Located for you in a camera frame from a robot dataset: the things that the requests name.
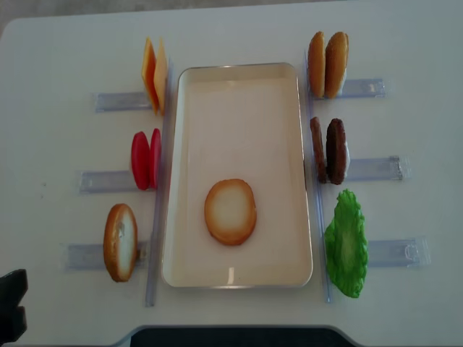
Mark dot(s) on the bread slice on tray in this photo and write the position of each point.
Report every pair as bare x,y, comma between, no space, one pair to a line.
230,211

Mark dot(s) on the cream rectangular tray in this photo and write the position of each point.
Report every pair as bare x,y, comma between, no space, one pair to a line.
238,122

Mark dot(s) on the front brown meat patty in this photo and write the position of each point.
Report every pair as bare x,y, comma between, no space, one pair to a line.
336,151

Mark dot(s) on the inner orange cheese slice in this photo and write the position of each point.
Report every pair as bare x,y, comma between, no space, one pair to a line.
161,76

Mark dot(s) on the dark base panel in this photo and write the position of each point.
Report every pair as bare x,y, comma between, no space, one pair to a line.
238,336

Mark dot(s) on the red tomato slice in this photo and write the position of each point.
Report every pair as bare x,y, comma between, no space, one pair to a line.
154,157
140,161

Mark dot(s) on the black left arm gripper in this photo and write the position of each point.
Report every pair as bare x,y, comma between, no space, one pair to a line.
13,320

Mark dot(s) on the clear right long rail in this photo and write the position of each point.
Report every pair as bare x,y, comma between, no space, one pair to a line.
318,201

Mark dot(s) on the clear tomato rail holder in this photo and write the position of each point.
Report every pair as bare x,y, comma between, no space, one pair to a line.
96,182

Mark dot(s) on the bread slice left holder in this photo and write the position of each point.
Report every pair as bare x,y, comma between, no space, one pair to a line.
120,242

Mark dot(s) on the outer red tomato slice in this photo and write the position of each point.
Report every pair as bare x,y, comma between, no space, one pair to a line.
140,161

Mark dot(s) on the clear left bread rail holder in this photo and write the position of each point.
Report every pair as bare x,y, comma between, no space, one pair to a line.
78,257

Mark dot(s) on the front green lettuce leaf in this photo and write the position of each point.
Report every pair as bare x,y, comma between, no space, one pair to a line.
346,246

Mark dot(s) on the clear patty rail holder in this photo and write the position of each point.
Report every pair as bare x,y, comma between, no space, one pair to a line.
395,168

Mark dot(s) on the outer orange cheese slice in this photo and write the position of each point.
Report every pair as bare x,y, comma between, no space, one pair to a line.
147,74

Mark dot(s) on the orange cheese slice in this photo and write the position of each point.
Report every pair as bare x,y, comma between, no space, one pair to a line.
161,76
147,74

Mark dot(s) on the inner red tomato slice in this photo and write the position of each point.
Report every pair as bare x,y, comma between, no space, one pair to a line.
154,157

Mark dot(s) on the clear left long rail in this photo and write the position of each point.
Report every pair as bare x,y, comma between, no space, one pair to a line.
162,193

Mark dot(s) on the rear tan bread slice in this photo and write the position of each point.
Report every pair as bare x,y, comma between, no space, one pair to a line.
317,64

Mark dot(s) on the tan bread slice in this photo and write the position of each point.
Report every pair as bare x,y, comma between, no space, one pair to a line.
317,64
337,53

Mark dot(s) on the brown meat patty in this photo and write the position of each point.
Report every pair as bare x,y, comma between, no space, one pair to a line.
336,151
318,149

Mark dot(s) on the front tan bread slice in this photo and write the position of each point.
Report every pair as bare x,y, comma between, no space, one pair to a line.
337,53

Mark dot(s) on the clear bread rail holder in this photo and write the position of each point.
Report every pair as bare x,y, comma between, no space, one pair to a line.
78,257
365,88

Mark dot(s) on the rear brown meat patty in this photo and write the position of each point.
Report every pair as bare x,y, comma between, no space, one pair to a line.
318,149

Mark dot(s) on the clear cheese rail holder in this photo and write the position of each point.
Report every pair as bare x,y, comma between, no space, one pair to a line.
108,102

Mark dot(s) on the clear long rail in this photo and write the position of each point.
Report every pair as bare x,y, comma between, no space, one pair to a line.
318,201
162,193

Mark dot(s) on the clear lettuce rail holder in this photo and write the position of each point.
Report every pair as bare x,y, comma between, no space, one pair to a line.
399,253

